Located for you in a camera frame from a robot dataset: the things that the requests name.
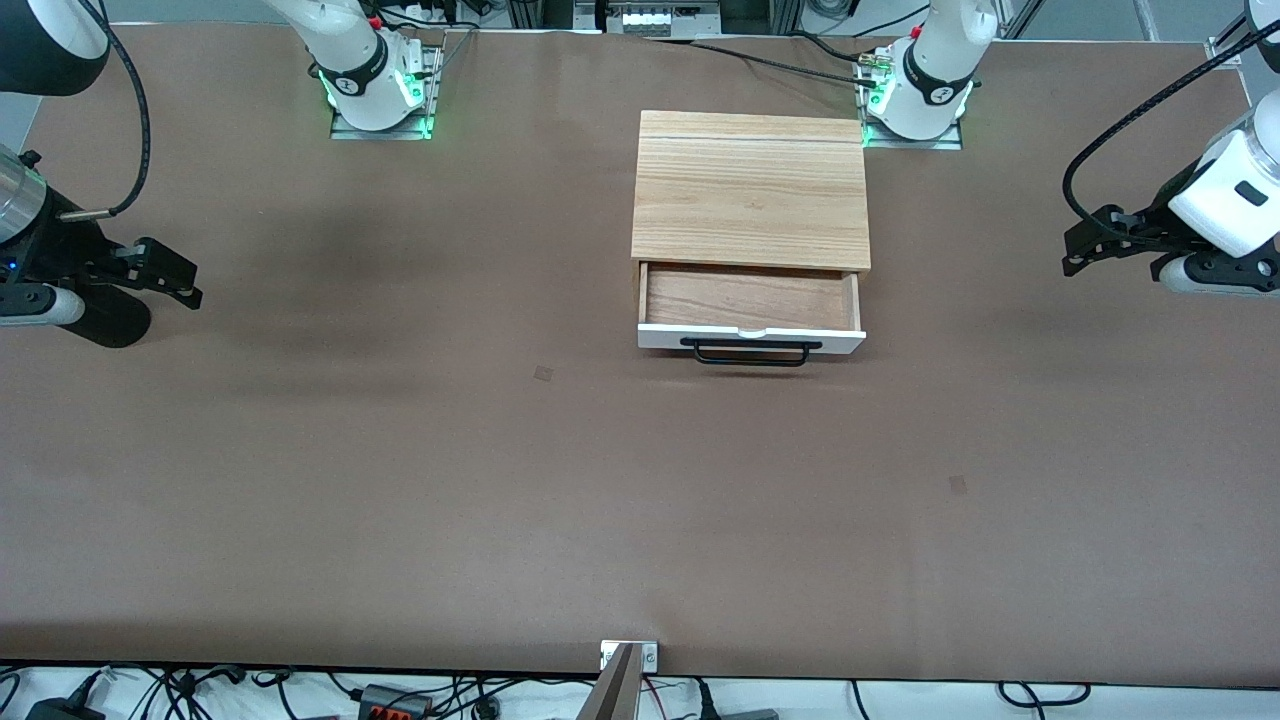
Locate black box orange connectors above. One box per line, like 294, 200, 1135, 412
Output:
358, 684, 433, 720

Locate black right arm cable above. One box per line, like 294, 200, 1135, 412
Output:
58, 0, 152, 220

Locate thin grey base cable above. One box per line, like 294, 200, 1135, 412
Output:
428, 27, 483, 105

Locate silver camera mount bracket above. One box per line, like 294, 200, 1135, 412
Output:
600, 640, 659, 672

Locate light wooden cabinet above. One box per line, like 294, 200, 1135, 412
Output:
630, 110, 873, 273

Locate white-fronted wooden drawer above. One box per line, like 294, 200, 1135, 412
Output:
637, 260, 868, 368

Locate white power strip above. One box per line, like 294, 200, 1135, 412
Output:
604, 3, 723, 37

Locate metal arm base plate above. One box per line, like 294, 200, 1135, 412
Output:
329, 42, 443, 142
858, 48, 964, 152

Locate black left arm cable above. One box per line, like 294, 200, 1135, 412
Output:
1062, 45, 1280, 229

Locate long black table cable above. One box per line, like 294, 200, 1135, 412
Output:
648, 36, 886, 85

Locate black looped floor cable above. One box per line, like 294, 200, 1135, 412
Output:
997, 681, 1093, 707

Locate brown paper table cover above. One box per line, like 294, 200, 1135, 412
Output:
0, 22, 1280, 689

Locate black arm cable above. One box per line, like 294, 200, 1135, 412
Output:
58, 0, 152, 220
1062, 45, 1280, 229

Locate black metal drawer handle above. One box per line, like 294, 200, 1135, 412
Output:
680, 337, 824, 368

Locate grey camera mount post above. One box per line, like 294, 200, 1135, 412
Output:
575, 643, 641, 720

